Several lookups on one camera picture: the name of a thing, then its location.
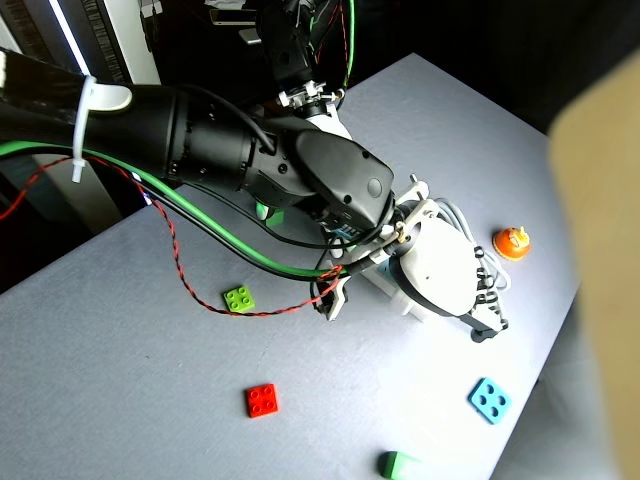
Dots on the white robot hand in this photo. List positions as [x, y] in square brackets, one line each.
[330, 125]
[440, 270]

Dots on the white power strip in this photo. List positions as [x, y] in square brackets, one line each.
[382, 290]

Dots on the orange toy fruit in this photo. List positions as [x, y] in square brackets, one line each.
[511, 245]

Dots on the blue four-hole block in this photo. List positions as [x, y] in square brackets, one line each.
[490, 400]

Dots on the beige cardboard panel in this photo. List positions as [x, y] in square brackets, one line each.
[605, 250]

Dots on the lime green building brick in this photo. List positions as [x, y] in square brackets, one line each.
[240, 299]

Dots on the green cube letter Y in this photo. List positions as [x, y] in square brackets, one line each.
[390, 465]

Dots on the red building brick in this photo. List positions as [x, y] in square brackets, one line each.
[262, 400]

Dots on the grey table cloth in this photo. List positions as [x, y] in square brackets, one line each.
[150, 375]

